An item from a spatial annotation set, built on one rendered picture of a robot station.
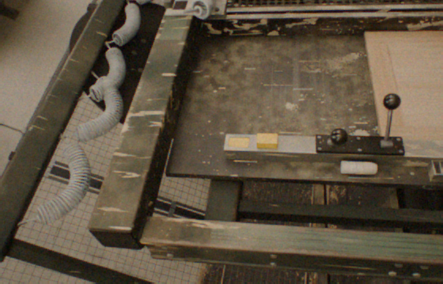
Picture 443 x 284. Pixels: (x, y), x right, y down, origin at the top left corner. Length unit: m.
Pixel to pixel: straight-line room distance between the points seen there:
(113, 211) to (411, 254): 0.60
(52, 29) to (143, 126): 5.65
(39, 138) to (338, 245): 0.99
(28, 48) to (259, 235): 5.75
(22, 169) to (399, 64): 1.18
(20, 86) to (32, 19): 1.18
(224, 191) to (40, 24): 5.83
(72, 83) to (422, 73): 1.18
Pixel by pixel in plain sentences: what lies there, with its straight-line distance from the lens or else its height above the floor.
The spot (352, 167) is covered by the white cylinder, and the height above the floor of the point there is 1.44.
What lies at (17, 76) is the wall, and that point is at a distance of 6.07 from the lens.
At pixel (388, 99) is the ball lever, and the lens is 0.89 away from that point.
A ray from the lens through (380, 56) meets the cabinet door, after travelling 1.21.
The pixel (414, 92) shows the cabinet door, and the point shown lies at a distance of 1.13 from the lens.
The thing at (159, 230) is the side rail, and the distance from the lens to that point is 0.84.
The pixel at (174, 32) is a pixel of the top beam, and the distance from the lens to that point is 1.19.
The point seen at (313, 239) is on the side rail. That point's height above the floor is 1.53.
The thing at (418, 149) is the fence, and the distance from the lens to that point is 0.97.
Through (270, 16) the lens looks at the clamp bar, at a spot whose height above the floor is 1.64.
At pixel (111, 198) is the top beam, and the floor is 1.91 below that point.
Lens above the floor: 1.98
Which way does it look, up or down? 17 degrees down
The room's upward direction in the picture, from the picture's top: 68 degrees counter-clockwise
